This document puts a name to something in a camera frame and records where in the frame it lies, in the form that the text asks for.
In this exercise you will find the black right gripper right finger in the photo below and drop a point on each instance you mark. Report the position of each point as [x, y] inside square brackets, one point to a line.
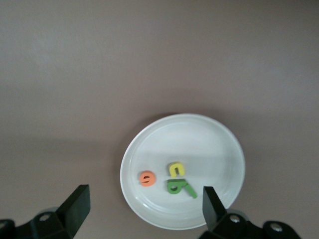
[216, 219]

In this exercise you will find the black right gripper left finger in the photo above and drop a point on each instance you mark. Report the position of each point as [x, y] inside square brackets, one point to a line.
[69, 214]

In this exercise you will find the green foam letter l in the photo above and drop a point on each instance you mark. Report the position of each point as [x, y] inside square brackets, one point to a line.
[191, 190]

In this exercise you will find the green foam letter g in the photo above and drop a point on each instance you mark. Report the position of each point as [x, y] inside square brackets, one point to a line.
[172, 189]

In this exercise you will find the yellow foam letter u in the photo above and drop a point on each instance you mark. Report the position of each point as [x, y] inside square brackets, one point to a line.
[172, 171]

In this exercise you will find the orange foam letter e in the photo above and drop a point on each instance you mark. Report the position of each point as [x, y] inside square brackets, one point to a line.
[143, 179]

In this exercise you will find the beige brown plate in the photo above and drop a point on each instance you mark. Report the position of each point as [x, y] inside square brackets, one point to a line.
[194, 144]

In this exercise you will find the brown table cover sheet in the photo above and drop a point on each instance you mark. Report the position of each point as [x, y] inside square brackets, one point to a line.
[99, 62]

